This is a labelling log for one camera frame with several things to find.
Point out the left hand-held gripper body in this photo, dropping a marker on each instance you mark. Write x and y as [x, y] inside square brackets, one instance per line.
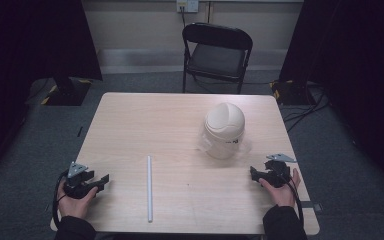
[76, 186]

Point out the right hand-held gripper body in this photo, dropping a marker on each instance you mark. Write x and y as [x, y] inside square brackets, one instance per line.
[276, 173]

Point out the person's left hand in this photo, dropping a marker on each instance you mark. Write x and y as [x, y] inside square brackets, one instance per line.
[73, 206]

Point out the person's right hand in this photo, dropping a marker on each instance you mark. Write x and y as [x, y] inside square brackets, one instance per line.
[283, 196]

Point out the long white tube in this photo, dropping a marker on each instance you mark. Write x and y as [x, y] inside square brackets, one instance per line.
[149, 188]

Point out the white swing-lid trash bin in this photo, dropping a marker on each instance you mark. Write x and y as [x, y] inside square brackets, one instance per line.
[224, 130]

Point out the black stand base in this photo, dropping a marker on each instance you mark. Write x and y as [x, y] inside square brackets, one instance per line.
[290, 93]
[68, 93]

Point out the black folding chair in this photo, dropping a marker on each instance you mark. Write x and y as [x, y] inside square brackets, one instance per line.
[217, 60]

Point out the black curtain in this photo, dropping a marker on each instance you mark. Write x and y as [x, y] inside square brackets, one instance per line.
[30, 50]
[356, 66]

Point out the white wall socket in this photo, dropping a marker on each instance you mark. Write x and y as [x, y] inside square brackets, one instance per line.
[187, 5]

